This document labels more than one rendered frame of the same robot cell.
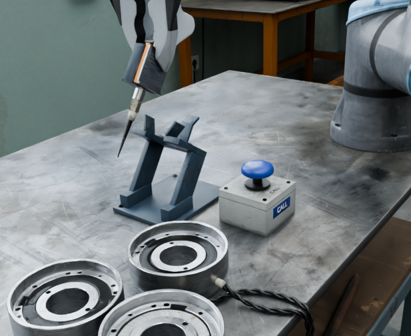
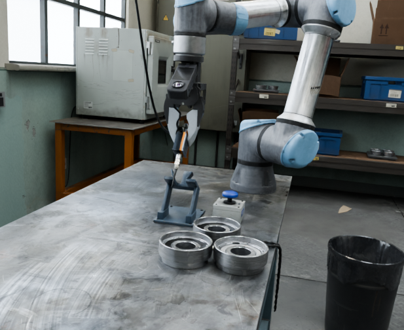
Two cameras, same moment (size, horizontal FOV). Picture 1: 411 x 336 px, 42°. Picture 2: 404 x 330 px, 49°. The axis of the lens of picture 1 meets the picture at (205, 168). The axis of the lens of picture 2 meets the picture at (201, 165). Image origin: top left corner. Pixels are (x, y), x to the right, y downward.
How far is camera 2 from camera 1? 0.57 m
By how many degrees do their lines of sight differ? 27
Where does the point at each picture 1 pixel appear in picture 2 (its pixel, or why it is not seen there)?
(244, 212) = (227, 215)
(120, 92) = (11, 184)
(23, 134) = not seen: outside the picture
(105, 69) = (2, 166)
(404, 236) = not seen: hidden behind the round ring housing
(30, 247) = (127, 238)
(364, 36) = (253, 136)
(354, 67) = (246, 152)
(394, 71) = (272, 151)
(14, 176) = (73, 211)
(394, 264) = not seen: hidden behind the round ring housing
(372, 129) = (257, 183)
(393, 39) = (270, 137)
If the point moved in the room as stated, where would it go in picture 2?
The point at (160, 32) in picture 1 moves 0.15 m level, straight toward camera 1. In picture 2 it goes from (192, 127) to (225, 137)
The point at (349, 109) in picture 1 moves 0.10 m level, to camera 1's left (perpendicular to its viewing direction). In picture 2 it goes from (243, 173) to (215, 175)
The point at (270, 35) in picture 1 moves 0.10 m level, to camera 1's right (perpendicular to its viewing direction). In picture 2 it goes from (129, 144) to (144, 143)
